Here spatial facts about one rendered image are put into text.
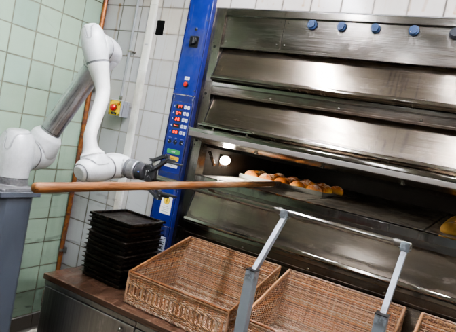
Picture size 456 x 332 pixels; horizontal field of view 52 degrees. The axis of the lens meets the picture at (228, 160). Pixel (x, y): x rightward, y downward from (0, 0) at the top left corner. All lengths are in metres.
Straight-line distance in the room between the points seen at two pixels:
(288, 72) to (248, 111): 0.29
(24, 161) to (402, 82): 1.72
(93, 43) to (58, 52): 0.79
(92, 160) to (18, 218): 0.49
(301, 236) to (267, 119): 0.61
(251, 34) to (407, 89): 0.86
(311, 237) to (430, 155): 0.66
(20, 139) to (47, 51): 0.80
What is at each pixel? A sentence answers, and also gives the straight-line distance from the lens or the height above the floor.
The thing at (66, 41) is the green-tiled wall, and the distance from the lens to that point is 3.03.
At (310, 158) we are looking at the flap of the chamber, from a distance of 2.17.
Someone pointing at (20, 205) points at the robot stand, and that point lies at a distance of 2.33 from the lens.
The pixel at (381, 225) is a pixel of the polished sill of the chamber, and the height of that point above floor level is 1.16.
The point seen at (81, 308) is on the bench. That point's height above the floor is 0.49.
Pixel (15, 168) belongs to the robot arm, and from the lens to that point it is 2.29.
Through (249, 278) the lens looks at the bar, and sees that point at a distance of 1.81.
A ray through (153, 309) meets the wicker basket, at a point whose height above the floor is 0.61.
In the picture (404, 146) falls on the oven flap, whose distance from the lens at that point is 2.23.
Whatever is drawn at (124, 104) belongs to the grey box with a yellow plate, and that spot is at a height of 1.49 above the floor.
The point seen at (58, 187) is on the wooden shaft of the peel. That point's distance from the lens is 1.42.
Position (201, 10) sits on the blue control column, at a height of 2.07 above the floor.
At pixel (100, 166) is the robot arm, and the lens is 2.05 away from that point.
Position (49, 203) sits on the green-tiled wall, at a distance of 3.13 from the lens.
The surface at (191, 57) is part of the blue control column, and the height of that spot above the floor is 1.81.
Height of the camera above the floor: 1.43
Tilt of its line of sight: 3 degrees down
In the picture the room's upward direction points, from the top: 11 degrees clockwise
